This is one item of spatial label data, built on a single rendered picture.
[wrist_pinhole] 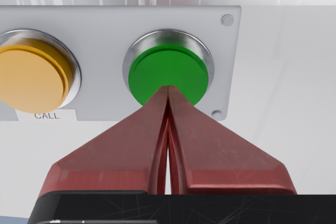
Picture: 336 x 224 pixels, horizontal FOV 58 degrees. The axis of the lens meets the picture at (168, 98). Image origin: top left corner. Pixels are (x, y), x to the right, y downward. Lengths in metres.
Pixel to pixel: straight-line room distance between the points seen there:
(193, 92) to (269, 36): 0.13
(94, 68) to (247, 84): 0.17
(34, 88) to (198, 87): 0.08
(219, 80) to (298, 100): 0.16
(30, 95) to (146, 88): 0.06
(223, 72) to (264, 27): 0.11
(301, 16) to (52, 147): 0.27
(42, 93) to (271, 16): 0.18
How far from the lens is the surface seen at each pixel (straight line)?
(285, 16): 0.27
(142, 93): 0.15
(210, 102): 0.17
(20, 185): 0.41
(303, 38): 0.28
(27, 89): 0.17
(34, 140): 0.35
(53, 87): 0.16
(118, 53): 0.16
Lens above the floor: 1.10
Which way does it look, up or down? 56 degrees down
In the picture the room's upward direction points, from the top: 180 degrees clockwise
